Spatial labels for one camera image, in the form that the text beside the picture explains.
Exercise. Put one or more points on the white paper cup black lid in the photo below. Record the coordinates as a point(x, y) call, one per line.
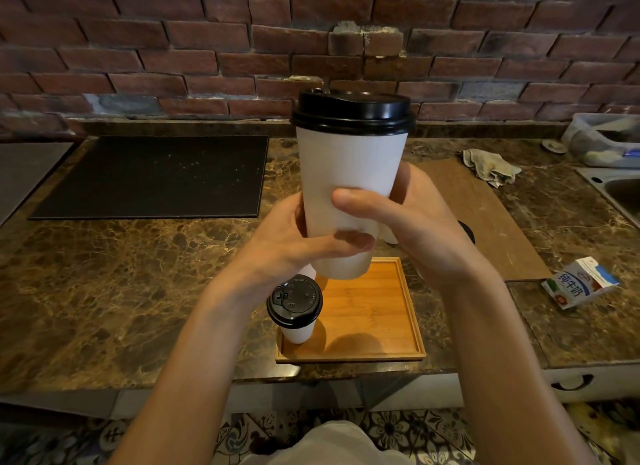
point(295, 302)
point(350, 164)
point(307, 273)

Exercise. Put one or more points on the crumpled beige rag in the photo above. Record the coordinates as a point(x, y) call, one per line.
point(490, 167)

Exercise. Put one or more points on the person's right hand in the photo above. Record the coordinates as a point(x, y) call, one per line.
point(435, 234)

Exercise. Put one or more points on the counter lidded cup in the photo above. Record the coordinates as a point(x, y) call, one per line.
point(389, 235)

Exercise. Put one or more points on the person's left forearm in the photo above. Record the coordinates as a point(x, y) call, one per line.
point(185, 384)

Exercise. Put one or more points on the square wooden tray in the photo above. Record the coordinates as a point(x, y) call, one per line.
point(370, 309)

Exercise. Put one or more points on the person's light grey clothing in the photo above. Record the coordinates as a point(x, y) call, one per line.
point(330, 449)

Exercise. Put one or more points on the yellow slipper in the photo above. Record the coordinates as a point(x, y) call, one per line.
point(592, 419)

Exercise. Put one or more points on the grey metal panel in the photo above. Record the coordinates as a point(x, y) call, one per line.
point(25, 179)

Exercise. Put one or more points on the small round pale sink plug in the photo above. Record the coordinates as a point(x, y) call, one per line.
point(555, 147)

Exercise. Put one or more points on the person's right forearm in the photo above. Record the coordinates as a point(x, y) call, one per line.
point(515, 379)

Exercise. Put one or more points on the black rubber mat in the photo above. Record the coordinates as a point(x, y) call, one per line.
point(150, 179)

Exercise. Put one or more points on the brown flat board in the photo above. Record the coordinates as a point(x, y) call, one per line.
point(500, 229)

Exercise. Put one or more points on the clear plastic container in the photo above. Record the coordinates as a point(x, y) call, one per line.
point(600, 142)

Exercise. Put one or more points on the white drawer front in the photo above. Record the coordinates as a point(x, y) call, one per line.
point(620, 382)

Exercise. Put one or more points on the white blue milk carton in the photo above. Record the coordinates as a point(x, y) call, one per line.
point(575, 287)

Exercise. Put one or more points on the person's left hand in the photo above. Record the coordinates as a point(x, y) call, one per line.
point(270, 259)

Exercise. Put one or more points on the steel sink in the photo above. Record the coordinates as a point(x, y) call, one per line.
point(620, 189)

